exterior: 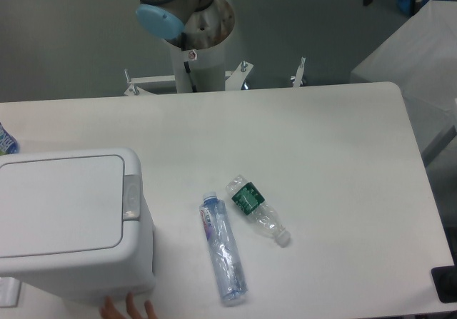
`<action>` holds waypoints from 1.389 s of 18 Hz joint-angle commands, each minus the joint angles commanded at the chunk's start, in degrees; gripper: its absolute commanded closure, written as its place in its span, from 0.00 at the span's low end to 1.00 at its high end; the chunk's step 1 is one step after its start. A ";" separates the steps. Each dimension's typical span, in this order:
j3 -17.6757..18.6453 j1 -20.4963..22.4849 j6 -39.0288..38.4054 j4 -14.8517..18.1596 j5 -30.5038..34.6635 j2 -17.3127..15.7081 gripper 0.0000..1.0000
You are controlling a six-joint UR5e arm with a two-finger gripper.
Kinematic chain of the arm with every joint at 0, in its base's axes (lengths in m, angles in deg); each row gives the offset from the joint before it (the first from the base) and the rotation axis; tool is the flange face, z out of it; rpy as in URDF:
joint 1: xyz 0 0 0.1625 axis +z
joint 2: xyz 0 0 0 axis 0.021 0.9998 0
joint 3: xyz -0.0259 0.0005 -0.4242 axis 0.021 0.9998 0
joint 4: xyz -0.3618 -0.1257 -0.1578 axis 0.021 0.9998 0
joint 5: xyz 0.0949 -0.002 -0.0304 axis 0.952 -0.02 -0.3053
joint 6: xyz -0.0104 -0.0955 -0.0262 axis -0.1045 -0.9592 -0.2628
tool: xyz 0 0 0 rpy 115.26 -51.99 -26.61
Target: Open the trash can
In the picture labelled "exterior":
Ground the bare human hand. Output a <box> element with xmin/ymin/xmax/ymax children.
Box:
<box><xmin>99</xmin><ymin>293</ymin><xmax>159</xmax><ymax>319</ymax></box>

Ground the white plastic trash can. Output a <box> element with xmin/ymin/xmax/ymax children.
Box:
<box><xmin>1</xmin><ymin>148</ymin><xmax>156</xmax><ymax>303</ymax></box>

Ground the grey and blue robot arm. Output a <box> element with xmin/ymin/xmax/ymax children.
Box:
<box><xmin>136</xmin><ymin>0</ymin><xmax>213</xmax><ymax>40</ymax></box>

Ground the clear plastic sheet under bin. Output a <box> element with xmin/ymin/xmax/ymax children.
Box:
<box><xmin>0</xmin><ymin>277</ymin><xmax>21</xmax><ymax>308</ymax></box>

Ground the clear bottle with pink label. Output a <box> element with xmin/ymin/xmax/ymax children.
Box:
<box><xmin>199</xmin><ymin>191</ymin><xmax>248</xmax><ymax>307</ymax></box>

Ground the clear bottle with green label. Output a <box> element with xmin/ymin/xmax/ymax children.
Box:
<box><xmin>226</xmin><ymin>174</ymin><xmax>291</xmax><ymax>248</ymax></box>

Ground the blue patterned bottle at edge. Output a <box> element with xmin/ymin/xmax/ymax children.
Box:
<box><xmin>0</xmin><ymin>124</ymin><xmax>19</xmax><ymax>156</ymax></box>

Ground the black device at table edge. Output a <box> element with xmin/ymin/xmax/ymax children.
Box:
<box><xmin>431</xmin><ymin>265</ymin><xmax>456</xmax><ymax>303</ymax></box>

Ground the white covered side table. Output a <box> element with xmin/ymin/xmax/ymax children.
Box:
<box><xmin>350</xmin><ymin>1</ymin><xmax>456</xmax><ymax>165</ymax></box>

